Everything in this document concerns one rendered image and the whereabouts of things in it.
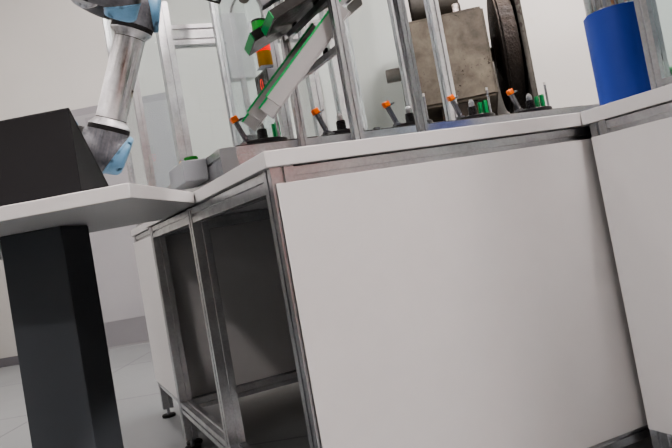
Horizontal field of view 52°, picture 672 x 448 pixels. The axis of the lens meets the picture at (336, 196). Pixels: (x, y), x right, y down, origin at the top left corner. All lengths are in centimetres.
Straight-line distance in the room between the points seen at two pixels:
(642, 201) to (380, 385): 65
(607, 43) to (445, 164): 68
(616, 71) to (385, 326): 94
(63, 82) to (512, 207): 571
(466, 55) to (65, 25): 370
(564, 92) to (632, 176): 482
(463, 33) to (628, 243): 373
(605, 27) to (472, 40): 328
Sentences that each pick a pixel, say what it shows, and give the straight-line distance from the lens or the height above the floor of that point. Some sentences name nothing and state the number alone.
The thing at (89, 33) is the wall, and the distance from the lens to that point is 679.
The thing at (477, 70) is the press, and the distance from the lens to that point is 509.
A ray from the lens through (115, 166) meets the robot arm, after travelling 200.
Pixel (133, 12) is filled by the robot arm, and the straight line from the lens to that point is 168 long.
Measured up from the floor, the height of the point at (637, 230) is 59.
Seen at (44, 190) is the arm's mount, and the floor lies 92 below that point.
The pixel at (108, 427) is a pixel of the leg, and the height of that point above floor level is 31.
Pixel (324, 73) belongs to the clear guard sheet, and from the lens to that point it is 363.
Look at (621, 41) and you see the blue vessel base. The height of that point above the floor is 104.
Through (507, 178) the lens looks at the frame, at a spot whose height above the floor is 74.
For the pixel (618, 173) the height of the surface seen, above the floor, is 71.
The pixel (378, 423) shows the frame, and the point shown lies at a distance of 130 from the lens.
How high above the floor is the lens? 71
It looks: 3 degrees up
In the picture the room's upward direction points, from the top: 10 degrees counter-clockwise
